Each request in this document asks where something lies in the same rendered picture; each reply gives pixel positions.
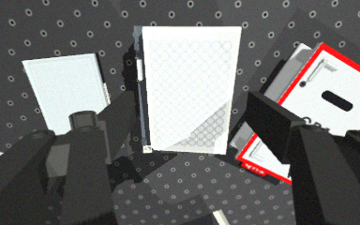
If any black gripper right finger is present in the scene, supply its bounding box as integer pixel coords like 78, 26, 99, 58
245, 91, 360, 225

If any white well plate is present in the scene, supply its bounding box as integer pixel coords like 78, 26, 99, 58
142, 27, 241, 154

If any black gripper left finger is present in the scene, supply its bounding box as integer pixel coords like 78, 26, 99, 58
0, 91, 136, 225

